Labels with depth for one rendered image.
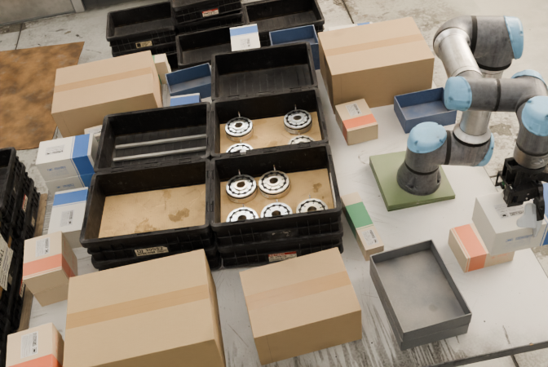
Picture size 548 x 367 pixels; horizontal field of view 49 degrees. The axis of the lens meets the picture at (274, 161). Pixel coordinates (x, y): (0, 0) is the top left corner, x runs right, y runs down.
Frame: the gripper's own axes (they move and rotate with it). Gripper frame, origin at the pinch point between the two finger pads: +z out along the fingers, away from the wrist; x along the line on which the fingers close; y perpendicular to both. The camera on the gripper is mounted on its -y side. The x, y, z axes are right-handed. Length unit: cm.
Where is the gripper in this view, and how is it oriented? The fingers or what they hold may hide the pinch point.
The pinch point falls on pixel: (523, 214)
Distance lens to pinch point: 161.3
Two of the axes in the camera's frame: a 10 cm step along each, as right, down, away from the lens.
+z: 1.1, 7.0, 7.1
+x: 1.6, 6.9, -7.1
